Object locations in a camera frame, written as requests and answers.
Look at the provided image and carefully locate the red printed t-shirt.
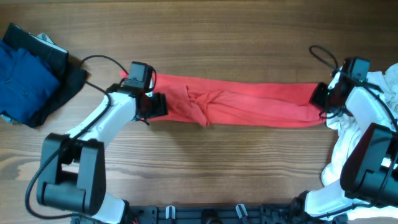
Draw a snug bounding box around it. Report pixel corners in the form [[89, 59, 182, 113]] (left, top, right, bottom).
[[119, 70, 326, 129]]

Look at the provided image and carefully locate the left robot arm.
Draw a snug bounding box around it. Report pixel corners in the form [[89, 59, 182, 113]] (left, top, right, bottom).
[[25, 62, 167, 223]]

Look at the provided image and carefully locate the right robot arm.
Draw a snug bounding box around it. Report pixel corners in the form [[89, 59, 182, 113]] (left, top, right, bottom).
[[289, 57, 397, 223]]

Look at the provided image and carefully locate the white t-shirt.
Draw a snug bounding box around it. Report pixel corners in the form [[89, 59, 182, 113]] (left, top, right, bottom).
[[322, 64, 397, 208]]

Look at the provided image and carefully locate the black folded garment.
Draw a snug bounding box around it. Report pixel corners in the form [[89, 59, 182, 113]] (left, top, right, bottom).
[[3, 23, 88, 128]]

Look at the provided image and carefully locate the blue folded shirt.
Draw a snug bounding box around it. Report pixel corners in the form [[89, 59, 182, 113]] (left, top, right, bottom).
[[1, 42, 60, 123]]

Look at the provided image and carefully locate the left black camera cable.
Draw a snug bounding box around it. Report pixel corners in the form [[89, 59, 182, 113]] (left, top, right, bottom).
[[24, 54, 158, 220]]

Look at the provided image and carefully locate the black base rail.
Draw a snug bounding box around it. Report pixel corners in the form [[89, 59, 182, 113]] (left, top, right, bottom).
[[70, 203, 348, 224]]

